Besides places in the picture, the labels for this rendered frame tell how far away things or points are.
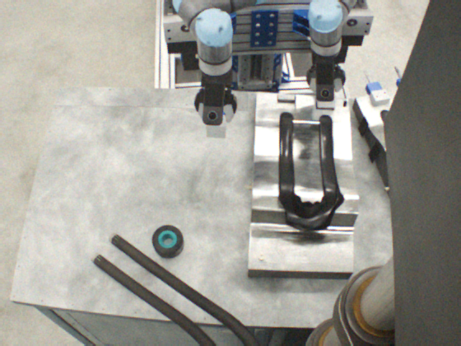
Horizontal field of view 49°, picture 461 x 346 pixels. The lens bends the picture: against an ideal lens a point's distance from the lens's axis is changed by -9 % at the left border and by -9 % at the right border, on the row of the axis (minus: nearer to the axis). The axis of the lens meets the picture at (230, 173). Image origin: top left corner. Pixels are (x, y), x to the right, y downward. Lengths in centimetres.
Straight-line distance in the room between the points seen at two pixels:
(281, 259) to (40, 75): 192
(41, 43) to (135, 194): 174
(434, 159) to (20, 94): 269
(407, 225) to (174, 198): 119
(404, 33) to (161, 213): 202
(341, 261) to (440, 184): 110
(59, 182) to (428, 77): 135
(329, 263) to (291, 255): 10
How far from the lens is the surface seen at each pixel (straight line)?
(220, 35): 113
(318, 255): 135
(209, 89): 126
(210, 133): 141
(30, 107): 280
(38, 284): 146
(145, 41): 290
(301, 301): 137
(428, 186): 28
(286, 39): 187
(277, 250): 134
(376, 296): 53
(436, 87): 27
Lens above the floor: 211
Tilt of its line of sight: 61 degrees down
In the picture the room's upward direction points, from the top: straight up
